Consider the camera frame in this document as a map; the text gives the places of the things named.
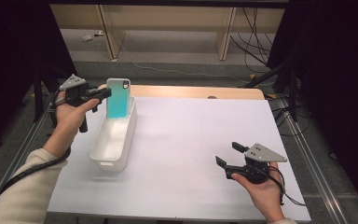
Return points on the white plastic bin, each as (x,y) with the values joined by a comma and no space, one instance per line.
(112,146)

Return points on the beige wooden desk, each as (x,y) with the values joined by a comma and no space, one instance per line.
(167,17)

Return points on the white table cover board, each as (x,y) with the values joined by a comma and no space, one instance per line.
(183,140)

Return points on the black metal stand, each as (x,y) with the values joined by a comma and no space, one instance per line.
(38,93)
(293,93)

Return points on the aluminium floor rail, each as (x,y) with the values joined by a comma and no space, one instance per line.
(21,152)
(317,174)

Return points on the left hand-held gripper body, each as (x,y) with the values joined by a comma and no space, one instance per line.
(74,91)

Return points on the dark round table grommet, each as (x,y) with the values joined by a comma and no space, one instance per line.
(212,97)

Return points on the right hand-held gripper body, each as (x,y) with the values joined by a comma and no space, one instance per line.
(261,154)

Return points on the person's right hand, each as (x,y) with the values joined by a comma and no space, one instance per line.
(267,196)

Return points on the light blue phone case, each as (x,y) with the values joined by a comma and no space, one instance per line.
(118,102)

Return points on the person's left hand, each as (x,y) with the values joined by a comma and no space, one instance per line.
(66,121)

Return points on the black curtain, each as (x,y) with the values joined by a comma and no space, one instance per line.
(9,46)
(338,62)

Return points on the small white floor item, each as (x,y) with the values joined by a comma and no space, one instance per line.
(87,38)

